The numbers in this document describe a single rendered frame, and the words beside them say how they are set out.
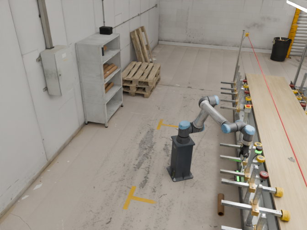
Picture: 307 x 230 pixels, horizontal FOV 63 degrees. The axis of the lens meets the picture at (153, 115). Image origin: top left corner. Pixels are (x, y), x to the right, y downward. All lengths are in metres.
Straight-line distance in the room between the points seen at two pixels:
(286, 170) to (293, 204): 0.44
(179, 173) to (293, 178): 1.53
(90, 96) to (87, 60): 0.64
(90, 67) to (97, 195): 2.08
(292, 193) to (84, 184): 2.54
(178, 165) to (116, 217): 1.05
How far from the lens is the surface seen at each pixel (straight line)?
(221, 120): 2.52
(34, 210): 3.63
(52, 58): 3.56
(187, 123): 3.33
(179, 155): 3.46
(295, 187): 2.74
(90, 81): 4.50
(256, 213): 2.29
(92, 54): 4.31
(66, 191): 3.71
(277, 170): 2.84
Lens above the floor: 2.61
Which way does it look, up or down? 30 degrees down
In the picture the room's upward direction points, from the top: 2 degrees clockwise
